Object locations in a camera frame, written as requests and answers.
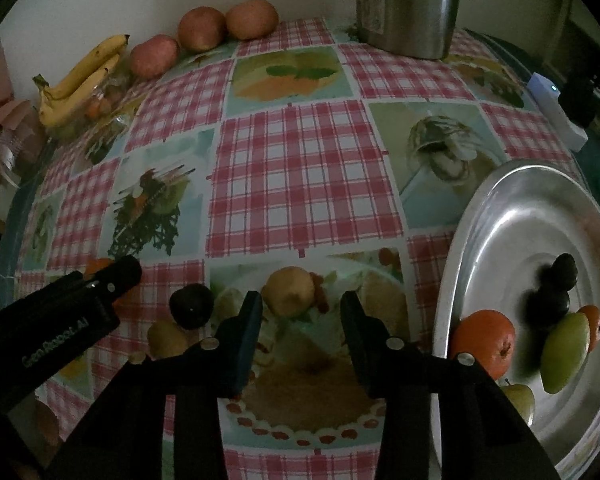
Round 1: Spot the round metal plate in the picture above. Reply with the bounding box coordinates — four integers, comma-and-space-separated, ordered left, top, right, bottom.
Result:
430, 160, 600, 480

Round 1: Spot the yellow banana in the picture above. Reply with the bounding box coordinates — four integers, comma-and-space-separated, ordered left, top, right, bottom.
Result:
45, 34, 130, 101
39, 55, 121, 128

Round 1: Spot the green apple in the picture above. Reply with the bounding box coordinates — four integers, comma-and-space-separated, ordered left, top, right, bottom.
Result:
497, 380, 537, 428
540, 312, 592, 395

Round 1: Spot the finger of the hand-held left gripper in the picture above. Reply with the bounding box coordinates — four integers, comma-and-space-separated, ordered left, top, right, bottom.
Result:
82, 255, 143, 306

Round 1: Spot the dark plum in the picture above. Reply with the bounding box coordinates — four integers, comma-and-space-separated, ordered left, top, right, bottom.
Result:
525, 285, 571, 331
169, 283, 216, 331
550, 253, 579, 291

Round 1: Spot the white box device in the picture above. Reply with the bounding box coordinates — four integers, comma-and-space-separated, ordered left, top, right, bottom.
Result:
527, 72, 588, 151

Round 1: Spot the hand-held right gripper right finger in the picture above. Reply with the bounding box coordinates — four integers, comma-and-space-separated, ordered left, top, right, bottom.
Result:
340, 290, 563, 480

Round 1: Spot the steel thermos jug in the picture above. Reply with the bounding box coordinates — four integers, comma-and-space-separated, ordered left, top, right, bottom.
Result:
354, 0, 498, 60

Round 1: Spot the brown kiwi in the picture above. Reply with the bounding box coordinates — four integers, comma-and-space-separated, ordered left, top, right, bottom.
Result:
146, 320, 190, 358

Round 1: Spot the red apple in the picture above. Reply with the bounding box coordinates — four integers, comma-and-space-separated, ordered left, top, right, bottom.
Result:
176, 6, 227, 53
225, 0, 280, 41

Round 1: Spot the black object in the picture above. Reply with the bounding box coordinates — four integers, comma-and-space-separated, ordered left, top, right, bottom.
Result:
562, 75, 600, 128

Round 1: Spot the checkered printed tablecloth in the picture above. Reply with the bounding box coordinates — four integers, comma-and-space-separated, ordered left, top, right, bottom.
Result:
0, 17, 588, 480

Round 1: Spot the glass bowl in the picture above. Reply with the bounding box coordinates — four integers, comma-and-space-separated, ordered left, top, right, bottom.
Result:
45, 67, 141, 141

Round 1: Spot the yellow-brown kiwi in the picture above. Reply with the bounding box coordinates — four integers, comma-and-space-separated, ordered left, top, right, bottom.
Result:
261, 266, 316, 317

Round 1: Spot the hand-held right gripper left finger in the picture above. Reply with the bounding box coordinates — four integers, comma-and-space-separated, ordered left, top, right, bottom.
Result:
55, 290, 264, 480

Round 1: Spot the pink-red apple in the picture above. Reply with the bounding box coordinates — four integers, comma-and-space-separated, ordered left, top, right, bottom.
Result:
130, 34, 180, 81

